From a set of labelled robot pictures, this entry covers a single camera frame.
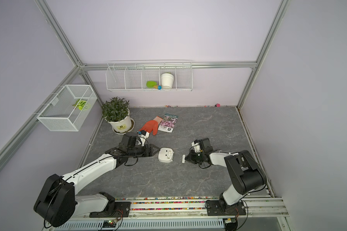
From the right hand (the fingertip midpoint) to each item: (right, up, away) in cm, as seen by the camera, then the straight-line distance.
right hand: (185, 157), depth 91 cm
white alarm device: (-12, +2, -2) cm, 13 cm away
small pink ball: (+30, +37, +33) cm, 58 cm away
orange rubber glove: (-25, +20, +18) cm, 36 cm away
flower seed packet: (-12, +22, +18) cm, 30 cm away
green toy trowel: (-23, +49, +8) cm, 55 cm away
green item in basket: (-59, +33, -10) cm, 68 cm away
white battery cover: (-1, 0, +2) cm, 2 cm away
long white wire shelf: (-36, +55, +6) cm, 65 cm away
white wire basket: (-67, +30, -9) cm, 74 cm away
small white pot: (-11, +50, +1) cm, 51 cm away
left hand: (-17, +6, -9) cm, 20 cm away
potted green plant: (-44, +29, 0) cm, 53 cm away
